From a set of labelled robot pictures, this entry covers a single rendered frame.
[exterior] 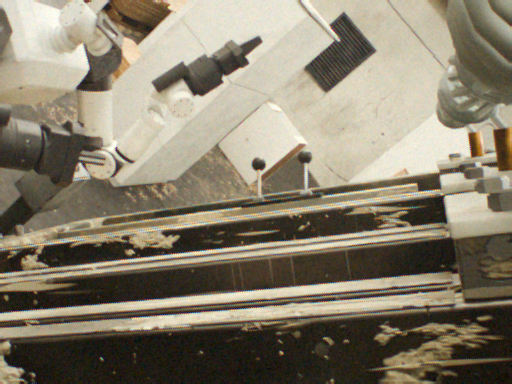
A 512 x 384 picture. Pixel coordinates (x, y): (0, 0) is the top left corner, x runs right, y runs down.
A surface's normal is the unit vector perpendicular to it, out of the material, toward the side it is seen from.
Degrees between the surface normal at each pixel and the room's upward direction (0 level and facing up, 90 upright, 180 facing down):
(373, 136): 90
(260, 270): 90
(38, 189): 90
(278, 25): 90
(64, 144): 64
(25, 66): 82
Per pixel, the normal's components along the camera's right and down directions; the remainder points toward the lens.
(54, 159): 0.60, 0.33
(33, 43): 0.92, -0.26
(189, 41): -0.29, 0.06
